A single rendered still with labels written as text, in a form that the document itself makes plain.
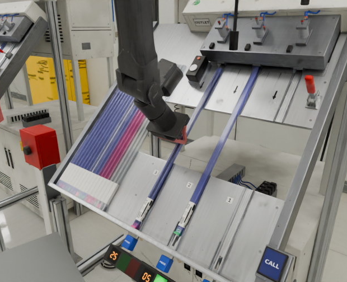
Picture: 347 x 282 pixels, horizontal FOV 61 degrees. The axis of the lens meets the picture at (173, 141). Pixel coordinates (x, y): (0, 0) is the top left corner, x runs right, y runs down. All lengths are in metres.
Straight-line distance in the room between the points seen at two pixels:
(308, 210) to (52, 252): 0.80
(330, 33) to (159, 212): 0.59
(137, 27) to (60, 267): 0.64
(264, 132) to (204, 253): 2.06
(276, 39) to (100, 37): 1.37
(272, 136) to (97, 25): 1.62
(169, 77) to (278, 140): 2.04
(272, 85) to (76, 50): 1.34
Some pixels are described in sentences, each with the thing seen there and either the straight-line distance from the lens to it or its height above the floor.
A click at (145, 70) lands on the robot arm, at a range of 0.56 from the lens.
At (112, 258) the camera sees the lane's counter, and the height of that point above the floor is 0.65.
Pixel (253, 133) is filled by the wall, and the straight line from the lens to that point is 2.70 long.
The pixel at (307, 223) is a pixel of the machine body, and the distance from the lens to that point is 1.03.
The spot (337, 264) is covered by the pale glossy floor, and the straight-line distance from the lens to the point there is 1.92.
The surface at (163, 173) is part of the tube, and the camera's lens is 0.76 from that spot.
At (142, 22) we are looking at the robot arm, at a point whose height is 1.19.
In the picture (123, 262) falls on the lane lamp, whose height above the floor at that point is 0.66.
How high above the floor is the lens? 1.18
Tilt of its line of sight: 21 degrees down
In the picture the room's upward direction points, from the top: straight up
